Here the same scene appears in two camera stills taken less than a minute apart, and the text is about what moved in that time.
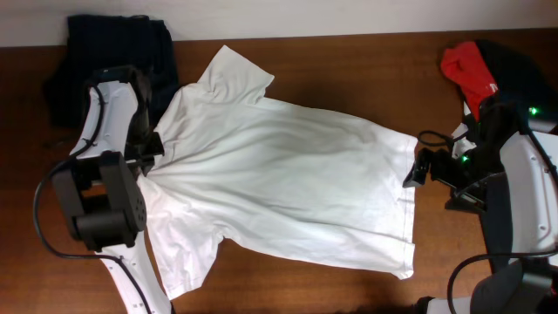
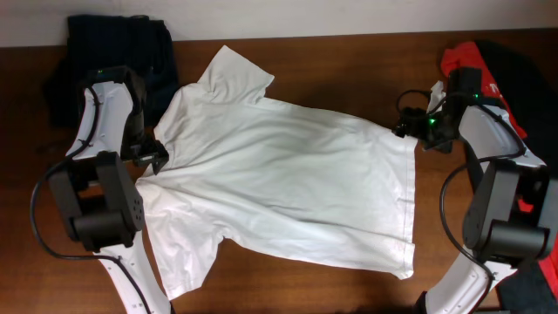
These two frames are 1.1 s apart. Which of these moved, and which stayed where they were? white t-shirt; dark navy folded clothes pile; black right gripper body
Moved: black right gripper body
Stayed: white t-shirt; dark navy folded clothes pile
